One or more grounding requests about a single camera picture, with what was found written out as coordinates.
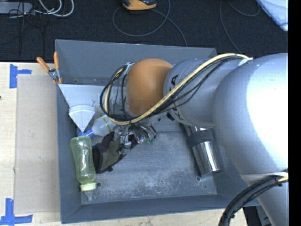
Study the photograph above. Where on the black and olive glove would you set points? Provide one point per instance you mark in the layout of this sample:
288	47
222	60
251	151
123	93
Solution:
107	154

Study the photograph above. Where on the clear bottle with blue cap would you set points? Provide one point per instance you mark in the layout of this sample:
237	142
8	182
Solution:
102	126

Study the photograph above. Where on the grey metal bin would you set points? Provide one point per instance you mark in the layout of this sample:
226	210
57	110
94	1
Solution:
155	173

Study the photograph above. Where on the yellow-green clear baby bottle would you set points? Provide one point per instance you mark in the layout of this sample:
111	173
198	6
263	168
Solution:
82	159

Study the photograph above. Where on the shiny metal cylinder black band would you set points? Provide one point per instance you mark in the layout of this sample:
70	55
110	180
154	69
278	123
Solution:
208	154

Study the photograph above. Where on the pale cardboard board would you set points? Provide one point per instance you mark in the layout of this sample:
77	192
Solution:
35	138

